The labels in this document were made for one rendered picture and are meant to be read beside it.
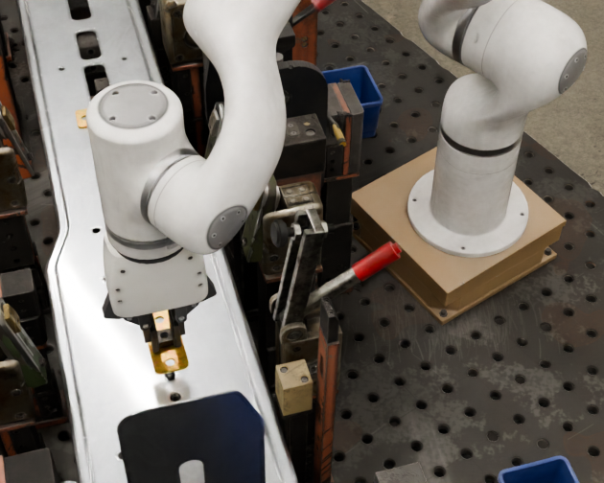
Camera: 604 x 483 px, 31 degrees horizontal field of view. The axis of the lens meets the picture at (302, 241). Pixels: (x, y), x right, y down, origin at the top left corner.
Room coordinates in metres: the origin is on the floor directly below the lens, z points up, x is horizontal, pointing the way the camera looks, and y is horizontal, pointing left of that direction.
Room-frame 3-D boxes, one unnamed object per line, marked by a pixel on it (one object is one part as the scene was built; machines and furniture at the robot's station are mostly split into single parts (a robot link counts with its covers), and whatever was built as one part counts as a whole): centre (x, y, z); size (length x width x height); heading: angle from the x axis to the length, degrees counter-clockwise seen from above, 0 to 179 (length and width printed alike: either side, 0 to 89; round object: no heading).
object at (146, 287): (0.71, 0.15, 1.20); 0.10 x 0.07 x 0.11; 107
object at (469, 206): (1.19, -0.26, 0.88); 0.19 x 0.19 x 0.18
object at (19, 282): (0.85, 0.37, 0.84); 0.11 x 0.08 x 0.29; 107
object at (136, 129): (0.71, 0.15, 1.34); 0.09 x 0.08 x 0.13; 48
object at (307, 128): (1.01, 0.01, 0.91); 0.07 x 0.05 x 0.42; 107
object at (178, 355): (0.71, 0.15, 1.07); 0.08 x 0.04 x 0.01; 17
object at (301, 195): (0.94, 0.01, 0.88); 0.11 x 0.09 x 0.37; 107
